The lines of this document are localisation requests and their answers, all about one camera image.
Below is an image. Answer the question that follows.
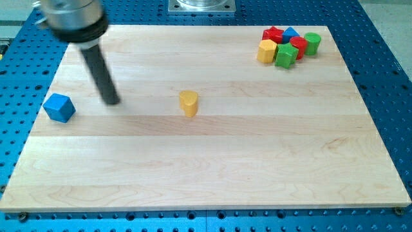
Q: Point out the green wooden star block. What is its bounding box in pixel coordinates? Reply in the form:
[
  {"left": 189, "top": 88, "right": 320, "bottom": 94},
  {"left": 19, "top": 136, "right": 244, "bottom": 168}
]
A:
[{"left": 274, "top": 43, "right": 299, "bottom": 69}]

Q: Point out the yellow wooden heart block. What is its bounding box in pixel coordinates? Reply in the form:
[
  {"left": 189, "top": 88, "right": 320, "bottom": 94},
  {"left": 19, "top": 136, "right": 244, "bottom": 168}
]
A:
[{"left": 179, "top": 90, "right": 199, "bottom": 117}]

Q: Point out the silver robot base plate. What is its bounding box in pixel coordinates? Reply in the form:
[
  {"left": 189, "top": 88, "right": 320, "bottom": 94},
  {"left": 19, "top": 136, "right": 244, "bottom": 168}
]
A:
[{"left": 168, "top": 0, "right": 236, "bottom": 13}]

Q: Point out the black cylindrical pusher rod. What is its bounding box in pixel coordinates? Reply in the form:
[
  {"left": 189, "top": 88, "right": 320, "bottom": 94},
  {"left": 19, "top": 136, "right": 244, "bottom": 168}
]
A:
[{"left": 80, "top": 44, "right": 120, "bottom": 105}]

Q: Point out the green wooden cylinder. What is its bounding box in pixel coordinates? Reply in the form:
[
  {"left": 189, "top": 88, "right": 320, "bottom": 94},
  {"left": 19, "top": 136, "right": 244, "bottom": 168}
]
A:
[{"left": 304, "top": 32, "right": 321, "bottom": 55}]

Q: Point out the red wooden star block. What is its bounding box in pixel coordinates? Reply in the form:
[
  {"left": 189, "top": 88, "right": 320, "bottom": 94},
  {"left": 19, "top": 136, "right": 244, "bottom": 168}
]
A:
[{"left": 262, "top": 26, "right": 284, "bottom": 44}]

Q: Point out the yellow wooden hexagon block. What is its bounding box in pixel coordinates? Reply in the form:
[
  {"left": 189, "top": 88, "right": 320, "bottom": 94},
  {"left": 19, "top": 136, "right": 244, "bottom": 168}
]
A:
[{"left": 257, "top": 39, "right": 277, "bottom": 63}]

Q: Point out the blue wooden triangle block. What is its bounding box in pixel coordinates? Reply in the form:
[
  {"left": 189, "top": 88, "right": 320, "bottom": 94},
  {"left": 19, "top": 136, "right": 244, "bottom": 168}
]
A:
[{"left": 282, "top": 26, "right": 300, "bottom": 44}]

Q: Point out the blue wooden cube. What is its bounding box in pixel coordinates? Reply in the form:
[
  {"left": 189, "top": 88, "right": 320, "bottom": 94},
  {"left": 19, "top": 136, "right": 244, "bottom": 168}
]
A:
[{"left": 42, "top": 93, "right": 76, "bottom": 123}]

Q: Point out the red wooden cylinder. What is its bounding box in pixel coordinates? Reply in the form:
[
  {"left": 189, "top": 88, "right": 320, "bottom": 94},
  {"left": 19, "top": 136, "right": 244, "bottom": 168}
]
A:
[{"left": 290, "top": 36, "right": 308, "bottom": 60}]

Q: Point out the light wooden board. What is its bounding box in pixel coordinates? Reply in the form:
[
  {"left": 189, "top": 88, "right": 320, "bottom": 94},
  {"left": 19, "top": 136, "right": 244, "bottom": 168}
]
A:
[{"left": 1, "top": 25, "right": 411, "bottom": 212}]

